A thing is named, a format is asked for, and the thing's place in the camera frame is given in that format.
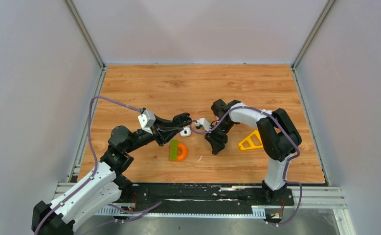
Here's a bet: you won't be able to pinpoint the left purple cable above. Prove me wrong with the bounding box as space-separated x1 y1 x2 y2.
33 95 144 235

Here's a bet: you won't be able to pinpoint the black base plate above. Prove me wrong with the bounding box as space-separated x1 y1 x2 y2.
114 183 294 212

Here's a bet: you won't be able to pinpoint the orange half ring block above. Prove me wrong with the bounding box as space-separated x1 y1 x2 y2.
177 142 188 162

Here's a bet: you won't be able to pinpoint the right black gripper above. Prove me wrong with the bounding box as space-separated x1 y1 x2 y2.
204 120 235 155

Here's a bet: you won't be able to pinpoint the yellow triangle block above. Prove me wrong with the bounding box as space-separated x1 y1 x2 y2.
238 130 264 151

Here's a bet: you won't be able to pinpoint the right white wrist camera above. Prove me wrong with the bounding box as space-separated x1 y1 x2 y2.
195 118 212 131

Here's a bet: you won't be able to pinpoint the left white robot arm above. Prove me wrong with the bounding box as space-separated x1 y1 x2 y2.
32 110 192 235

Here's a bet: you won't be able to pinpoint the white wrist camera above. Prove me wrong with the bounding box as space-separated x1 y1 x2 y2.
137 109 156 134
195 118 212 131

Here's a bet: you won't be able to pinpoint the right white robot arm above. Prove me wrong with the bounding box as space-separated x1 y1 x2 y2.
204 99 302 205

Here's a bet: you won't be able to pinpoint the white earbud charging case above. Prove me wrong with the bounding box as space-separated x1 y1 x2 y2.
179 127 192 137

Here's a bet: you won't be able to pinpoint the black earbud case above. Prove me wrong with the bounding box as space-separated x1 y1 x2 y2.
172 113 192 127

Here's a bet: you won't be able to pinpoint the slotted cable duct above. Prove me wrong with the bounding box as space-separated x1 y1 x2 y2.
93 206 267 219

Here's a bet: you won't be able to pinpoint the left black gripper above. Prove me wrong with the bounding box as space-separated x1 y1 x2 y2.
125 113 184 153

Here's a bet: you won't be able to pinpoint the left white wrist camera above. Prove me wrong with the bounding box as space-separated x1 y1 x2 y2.
137 109 156 134

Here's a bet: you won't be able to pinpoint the green toy brick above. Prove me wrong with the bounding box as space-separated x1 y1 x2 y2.
169 140 179 161

